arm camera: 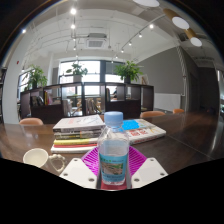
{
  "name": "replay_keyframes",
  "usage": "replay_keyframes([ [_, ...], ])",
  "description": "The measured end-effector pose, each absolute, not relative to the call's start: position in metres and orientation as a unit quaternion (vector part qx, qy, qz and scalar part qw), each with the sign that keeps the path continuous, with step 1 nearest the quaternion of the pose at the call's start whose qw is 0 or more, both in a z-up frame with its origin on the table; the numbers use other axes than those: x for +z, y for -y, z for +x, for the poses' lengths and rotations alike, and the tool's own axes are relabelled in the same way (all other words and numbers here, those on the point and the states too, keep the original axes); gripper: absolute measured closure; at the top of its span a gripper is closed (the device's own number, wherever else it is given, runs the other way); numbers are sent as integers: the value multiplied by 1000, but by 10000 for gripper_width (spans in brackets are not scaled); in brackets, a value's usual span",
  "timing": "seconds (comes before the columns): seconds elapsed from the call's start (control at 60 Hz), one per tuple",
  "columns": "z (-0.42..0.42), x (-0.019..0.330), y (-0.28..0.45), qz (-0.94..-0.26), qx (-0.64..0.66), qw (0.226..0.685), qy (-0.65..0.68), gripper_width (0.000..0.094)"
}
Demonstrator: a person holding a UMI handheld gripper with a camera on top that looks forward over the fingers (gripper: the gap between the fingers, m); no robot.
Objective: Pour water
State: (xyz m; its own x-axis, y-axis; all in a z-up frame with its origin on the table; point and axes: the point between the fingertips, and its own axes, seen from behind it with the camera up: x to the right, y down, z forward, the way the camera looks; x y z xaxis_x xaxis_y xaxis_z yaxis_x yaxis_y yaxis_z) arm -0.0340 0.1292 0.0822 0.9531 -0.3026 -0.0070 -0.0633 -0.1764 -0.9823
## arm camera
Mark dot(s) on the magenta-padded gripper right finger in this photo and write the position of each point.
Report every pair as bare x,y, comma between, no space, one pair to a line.
149,172

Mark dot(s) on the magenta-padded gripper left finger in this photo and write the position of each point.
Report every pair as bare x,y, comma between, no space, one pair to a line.
77,172

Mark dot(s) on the clear blue-capped water bottle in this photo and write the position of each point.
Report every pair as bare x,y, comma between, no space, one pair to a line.
113,156

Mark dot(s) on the white book with red edge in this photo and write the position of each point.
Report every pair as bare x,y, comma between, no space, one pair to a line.
71,149

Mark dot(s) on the yellow-spined book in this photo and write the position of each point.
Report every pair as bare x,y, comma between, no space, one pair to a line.
75,141

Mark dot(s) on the dark-spined book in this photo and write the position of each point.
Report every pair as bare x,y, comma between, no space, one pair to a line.
76,134

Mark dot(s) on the large book with blue patch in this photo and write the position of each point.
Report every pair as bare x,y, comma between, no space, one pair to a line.
148,131

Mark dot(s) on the cream ceramic mug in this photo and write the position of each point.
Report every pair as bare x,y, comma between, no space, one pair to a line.
36,157

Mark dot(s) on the white-covered book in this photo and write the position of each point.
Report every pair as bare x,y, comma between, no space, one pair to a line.
78,122

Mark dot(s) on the dark open shelf unit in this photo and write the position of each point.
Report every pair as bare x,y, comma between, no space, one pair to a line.
50,113

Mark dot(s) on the white board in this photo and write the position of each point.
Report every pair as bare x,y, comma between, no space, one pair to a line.
166,101

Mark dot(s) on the potted green plant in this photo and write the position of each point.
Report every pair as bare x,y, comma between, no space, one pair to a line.
36,76
128,70
77,70

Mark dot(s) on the ceiling air conditioner unit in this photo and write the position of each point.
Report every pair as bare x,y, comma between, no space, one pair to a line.
96,41

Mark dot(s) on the round white ceiling panels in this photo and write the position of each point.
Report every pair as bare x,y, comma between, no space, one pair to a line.
180,22

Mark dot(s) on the ceiling spot lights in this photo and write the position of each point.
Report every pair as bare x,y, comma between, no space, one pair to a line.
73,11

